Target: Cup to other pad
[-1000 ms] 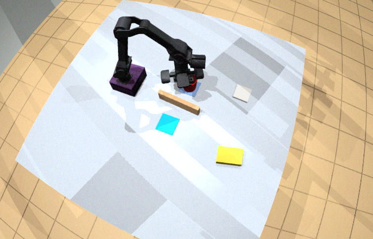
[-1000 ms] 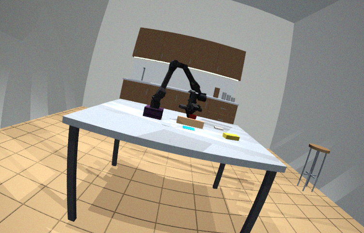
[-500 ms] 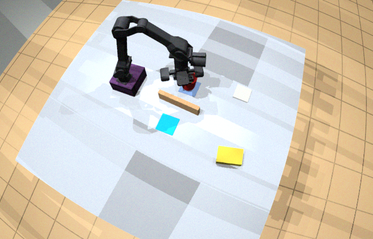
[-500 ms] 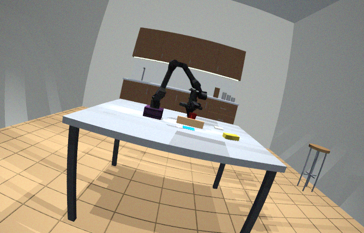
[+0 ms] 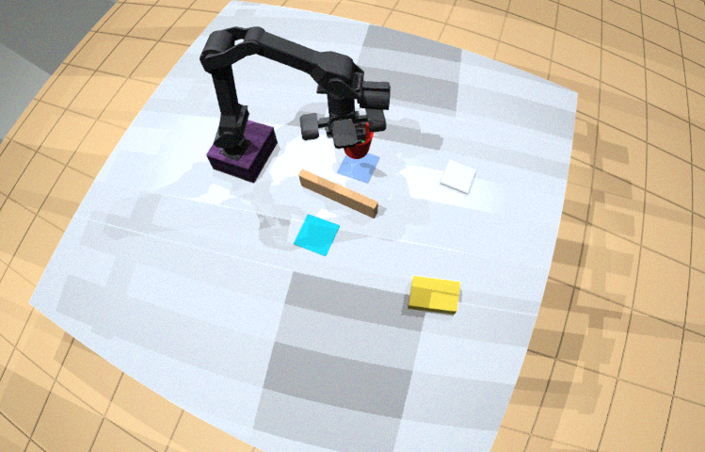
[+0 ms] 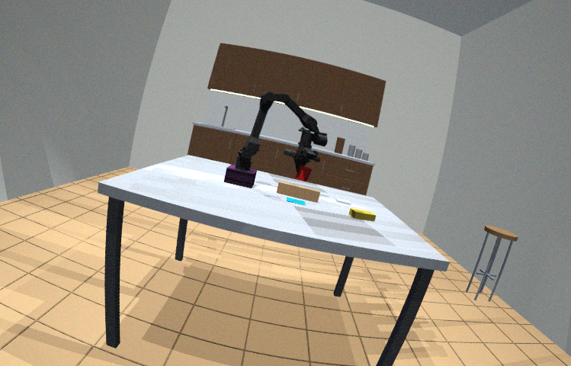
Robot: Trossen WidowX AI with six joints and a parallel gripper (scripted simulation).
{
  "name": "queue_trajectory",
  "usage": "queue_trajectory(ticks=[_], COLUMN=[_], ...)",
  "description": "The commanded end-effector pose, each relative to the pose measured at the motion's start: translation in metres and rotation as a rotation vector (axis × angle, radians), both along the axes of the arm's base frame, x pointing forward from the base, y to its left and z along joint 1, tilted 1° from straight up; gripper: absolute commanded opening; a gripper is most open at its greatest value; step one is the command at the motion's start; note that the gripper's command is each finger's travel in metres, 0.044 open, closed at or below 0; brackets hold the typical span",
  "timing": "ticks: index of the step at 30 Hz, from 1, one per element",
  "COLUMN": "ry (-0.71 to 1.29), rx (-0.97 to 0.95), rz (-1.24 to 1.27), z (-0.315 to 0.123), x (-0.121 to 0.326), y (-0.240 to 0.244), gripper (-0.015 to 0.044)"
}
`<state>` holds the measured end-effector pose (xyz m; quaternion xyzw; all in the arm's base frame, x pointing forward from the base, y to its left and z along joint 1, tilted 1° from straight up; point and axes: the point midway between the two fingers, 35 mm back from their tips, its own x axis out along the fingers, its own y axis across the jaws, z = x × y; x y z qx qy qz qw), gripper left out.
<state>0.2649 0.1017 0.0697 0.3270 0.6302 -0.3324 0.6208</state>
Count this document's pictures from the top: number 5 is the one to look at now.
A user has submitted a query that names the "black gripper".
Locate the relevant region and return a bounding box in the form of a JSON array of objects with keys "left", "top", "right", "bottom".
[{"left": 299, "top": 105, "right": 387, "bottom": 141}]

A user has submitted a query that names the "yellow flat block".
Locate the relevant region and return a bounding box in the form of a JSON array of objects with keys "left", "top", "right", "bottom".
[{"left": 408, "top": 276, "right": 460, "bottom": 315}]

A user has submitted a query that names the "tan long rectangular bar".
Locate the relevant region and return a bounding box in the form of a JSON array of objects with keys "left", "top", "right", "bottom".
[{"left": 298, "top": 169, "right": 378, "bottom": 218}]

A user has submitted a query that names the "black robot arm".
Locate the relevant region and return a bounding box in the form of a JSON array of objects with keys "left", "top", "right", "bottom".
[{"left": 200, "top": 26, "right": 391, "bottom": 161}]

